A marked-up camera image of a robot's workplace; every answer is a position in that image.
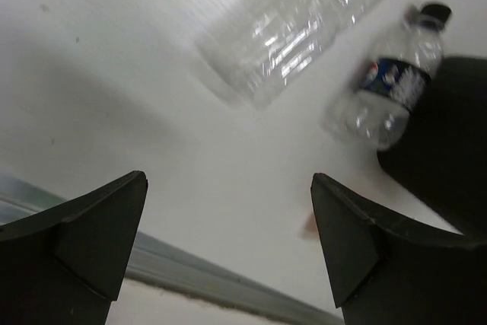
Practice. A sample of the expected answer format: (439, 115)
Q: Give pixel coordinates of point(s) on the black plastic waste bin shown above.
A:
(441, 157)

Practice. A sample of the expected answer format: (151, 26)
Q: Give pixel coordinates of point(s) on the aluminium table rail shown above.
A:
(160, 265)

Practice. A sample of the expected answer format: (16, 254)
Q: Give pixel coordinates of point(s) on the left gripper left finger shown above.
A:
(66, 264)

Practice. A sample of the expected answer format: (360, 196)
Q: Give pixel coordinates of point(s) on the black capped labelled bottle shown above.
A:
(400, 65)

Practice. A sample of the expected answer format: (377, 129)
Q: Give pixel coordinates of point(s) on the clear unlabelled plastic bottle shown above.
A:
(258, 47)

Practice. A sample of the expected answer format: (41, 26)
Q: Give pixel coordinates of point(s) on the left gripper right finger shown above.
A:
(386, 268)

